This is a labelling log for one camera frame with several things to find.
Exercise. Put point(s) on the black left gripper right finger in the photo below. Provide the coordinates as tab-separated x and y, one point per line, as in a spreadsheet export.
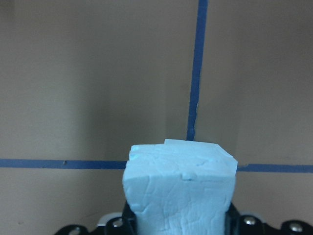
231	225

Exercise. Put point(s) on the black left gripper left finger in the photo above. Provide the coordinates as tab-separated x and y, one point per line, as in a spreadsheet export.
129	215

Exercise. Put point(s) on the light blue foam block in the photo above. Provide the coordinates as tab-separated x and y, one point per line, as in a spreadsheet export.
205	155

